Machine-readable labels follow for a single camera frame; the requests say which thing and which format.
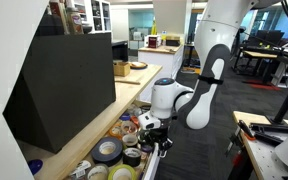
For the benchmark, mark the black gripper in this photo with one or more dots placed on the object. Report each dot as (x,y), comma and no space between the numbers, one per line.
(154,135)

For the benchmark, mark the white top cabinet drawer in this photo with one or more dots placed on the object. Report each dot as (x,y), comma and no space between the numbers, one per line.
(76,160)

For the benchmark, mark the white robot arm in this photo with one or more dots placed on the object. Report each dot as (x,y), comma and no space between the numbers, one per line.
(213,41)

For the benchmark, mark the white kitchen island cabinet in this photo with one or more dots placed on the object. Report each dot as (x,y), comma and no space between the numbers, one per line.
(168,57)

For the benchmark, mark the beige tape roll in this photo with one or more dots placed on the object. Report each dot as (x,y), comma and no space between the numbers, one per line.
(130,140)

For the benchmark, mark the black small tape roll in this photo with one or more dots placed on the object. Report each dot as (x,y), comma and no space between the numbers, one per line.
(132,156)

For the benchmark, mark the yellow tape roll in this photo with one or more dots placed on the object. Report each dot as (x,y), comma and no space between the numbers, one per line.
(122,172)

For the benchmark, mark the small wooden box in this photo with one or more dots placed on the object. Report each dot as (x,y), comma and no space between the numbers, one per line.
(121,68)

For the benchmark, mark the black metal tool chest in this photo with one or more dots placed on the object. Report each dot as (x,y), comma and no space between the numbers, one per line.
(64,83)

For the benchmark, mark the glue bottle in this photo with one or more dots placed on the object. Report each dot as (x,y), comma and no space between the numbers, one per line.
(74,19)

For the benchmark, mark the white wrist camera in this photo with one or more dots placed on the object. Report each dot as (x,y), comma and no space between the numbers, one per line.
(147,121)

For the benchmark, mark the black duct tape roll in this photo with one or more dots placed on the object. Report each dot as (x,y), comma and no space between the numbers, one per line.
(107,151)

